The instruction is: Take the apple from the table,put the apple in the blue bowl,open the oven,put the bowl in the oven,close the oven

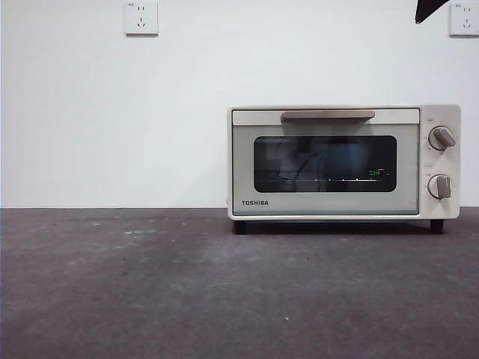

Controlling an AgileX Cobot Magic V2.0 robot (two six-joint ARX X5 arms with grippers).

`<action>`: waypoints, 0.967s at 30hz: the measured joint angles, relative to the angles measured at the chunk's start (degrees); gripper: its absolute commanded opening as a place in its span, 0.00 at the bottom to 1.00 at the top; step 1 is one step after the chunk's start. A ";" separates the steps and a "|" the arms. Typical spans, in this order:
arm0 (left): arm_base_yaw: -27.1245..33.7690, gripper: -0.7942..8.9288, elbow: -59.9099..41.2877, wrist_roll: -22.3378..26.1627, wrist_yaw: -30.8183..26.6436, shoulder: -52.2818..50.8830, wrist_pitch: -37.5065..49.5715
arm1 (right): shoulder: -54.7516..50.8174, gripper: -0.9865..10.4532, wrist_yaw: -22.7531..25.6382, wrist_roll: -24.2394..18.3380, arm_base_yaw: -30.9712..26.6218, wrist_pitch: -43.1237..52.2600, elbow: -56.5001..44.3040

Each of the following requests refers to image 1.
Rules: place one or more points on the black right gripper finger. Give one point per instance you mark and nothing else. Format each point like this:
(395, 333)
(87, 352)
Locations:
(428, 9)

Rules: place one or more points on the beige oven control knob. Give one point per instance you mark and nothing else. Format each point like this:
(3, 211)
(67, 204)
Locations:
(441, 186)
(441, 138)

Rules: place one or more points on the cream Toshiba toaster oven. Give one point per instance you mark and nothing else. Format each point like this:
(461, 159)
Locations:
(423, 209)

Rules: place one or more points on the white wall socket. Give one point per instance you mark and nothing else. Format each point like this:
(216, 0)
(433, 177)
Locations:
(465, 22)
(141, 18)

